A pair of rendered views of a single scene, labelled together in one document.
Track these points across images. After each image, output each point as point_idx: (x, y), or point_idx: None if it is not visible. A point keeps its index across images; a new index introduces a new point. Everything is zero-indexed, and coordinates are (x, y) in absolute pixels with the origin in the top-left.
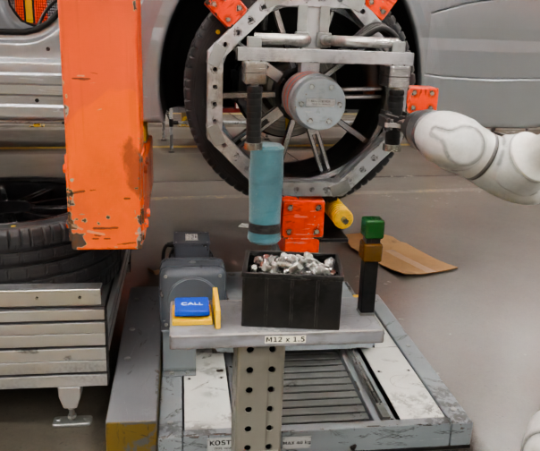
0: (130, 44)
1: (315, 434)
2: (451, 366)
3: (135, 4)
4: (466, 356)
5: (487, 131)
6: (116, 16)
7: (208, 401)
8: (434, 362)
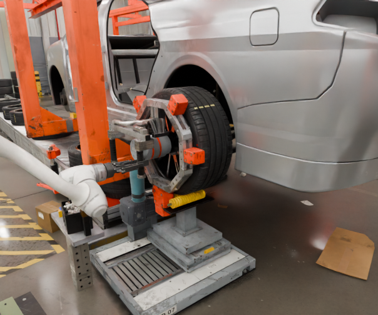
0: (84, 120)
1: (111, 280)
2: (222, 309)
3: (83, 107)
4: (240, 312)
5: (77, 178)
6: (81, 111)
7: (116, 251)
8: (219, 302)
